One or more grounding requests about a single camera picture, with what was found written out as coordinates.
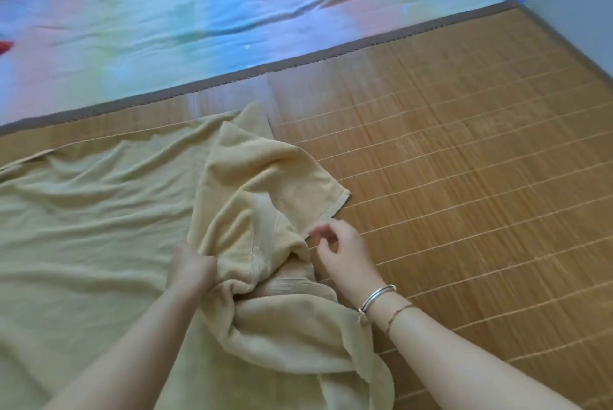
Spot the person's left hand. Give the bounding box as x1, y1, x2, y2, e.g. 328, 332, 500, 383
165, 241, 219, 303

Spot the person's right hand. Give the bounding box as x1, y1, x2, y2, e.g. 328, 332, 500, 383
308, 218, 388, 310

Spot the plain tan towel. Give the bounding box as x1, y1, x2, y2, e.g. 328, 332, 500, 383
0, 100, 396, 410

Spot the person's left forearm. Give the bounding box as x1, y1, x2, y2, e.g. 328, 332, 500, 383
45, 287, 202, 410

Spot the person's right forearm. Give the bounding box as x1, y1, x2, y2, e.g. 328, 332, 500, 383
359, 287, 580, 410

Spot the brown bamboo sleeping mat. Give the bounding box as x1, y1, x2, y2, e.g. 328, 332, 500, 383
0, 0, 613, 410

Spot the pastel rainbow bed sheet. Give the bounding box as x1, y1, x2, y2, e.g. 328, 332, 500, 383
0, 0, 506, 126

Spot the silver bangle bracelet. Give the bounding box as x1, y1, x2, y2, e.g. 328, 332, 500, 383
356, 284, 398, 315

